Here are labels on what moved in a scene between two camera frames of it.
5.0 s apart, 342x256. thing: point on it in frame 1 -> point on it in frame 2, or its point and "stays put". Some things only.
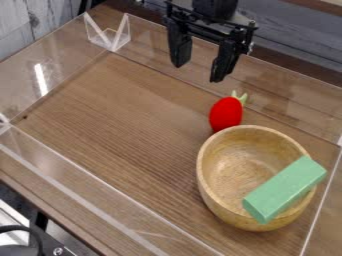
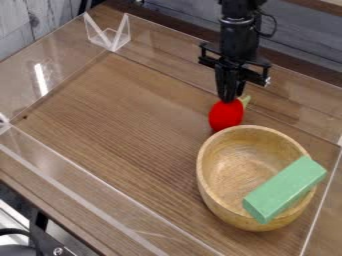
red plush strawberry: [226, 111] stays put
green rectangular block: [283, 189] stays put
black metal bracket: [52, 246] stays put
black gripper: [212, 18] -> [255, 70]
